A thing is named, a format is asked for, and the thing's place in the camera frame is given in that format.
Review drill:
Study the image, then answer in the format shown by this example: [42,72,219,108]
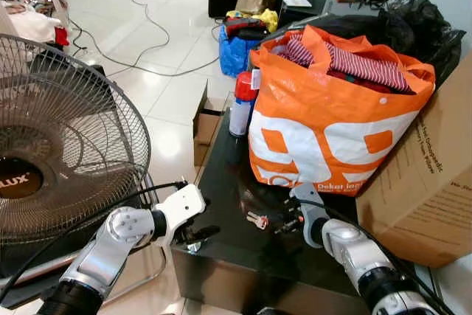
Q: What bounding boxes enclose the keys with orange cord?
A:
[246,212,271,230]

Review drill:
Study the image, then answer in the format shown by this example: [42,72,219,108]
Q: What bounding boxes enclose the black glossy low table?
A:
[170,112,445,315]

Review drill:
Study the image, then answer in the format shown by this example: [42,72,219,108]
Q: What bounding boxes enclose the small open cardboard box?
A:
[192,82,226,167]

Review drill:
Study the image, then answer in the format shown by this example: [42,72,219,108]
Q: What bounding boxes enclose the orange and white shopping bag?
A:
[248,24,437,197]

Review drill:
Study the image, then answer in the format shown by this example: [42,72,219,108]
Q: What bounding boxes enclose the white spray can red cap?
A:
[229,71,258,138]

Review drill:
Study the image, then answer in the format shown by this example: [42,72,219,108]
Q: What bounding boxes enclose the large brown cardboard box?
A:
[355,55,472,269]

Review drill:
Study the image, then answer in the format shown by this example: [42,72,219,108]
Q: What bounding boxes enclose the blue plastic bag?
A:
[218,25,256,79]

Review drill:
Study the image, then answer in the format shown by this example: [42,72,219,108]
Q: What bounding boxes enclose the grey metal grille fan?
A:
[0,33,167,308]

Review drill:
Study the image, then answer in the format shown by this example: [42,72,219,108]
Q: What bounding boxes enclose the red white striped clothing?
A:
[272,35,414,95]

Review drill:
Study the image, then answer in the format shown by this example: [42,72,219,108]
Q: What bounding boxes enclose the yellow cloth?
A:
[226,8,280,34]

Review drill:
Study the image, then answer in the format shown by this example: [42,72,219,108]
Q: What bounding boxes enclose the black plastic rubbish bag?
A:
[316,0,467,84]

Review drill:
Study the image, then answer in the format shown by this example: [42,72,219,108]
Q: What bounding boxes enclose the white cloth pile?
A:
[0,1,67,44]

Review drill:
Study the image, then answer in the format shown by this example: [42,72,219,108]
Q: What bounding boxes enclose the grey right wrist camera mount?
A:
[289,182,330,247]

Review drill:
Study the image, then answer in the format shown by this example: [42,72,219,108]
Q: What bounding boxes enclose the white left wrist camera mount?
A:
[154,184,208,245]

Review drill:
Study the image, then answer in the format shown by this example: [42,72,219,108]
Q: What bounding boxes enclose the thin dark floor cable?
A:
[69,0,223,78]

